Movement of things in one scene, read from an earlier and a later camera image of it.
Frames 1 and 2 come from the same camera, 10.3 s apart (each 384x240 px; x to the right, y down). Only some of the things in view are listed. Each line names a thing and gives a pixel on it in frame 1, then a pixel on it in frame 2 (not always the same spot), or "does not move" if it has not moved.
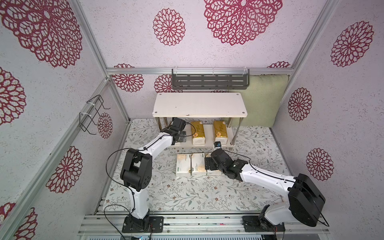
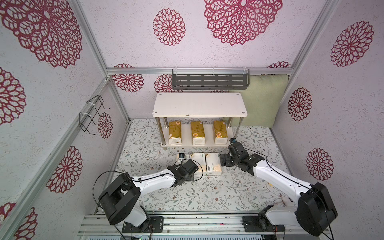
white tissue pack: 183,165 does not move
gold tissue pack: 198,130 does not move
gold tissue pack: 220,132 does not move
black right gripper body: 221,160 to 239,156
